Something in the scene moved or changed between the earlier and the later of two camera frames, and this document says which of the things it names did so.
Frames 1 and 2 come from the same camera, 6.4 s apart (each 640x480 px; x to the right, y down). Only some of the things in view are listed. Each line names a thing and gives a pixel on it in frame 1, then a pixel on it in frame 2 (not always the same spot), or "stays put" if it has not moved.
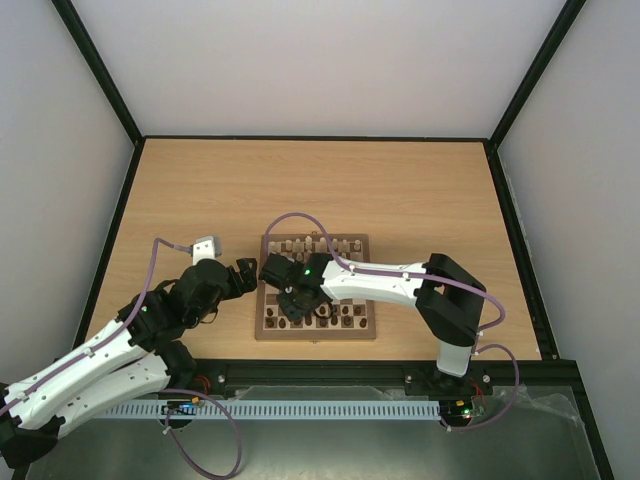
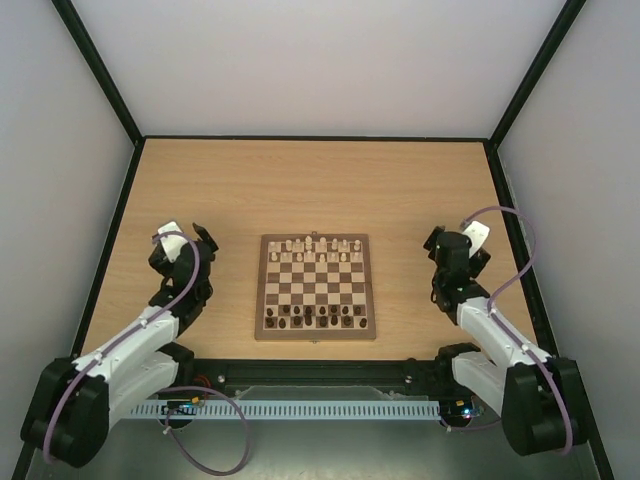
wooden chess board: [347, 319] stays put
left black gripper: [249, 278] to [160, 263]
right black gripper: [295, 304] to [433, 241]
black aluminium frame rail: [556, 377] stays put
